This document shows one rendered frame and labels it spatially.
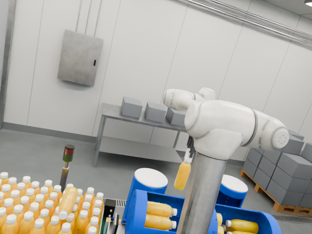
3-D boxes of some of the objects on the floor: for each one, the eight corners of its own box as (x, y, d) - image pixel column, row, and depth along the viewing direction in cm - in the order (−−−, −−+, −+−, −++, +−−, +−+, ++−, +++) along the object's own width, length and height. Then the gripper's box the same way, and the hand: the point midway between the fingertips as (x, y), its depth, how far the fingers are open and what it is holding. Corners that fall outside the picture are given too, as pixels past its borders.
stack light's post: (44, 291, 190) (68, 169, 162) (39, 291, 190) (62, 168, 162) (46, 287, 194) (69, 166, 166) (41, 286, 194) (63, 165, 166)
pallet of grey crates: (312, 215, 429) (343, 156, 398) (276, 211, 407) (306, 148, 376) (269, 178, 540) (290, 129, 510) (238, 174, 518) (259, 122, 488)
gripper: (209, 130, 132) (197, 168, 138) (199, 120, 147) (189, 154, 154) (196, 128, 130) (185, 166, 137) (188, 118, 146) (178, 153, 153)
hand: (188, 155), depth 145 cm, fingers closed on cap, 4 cm apart
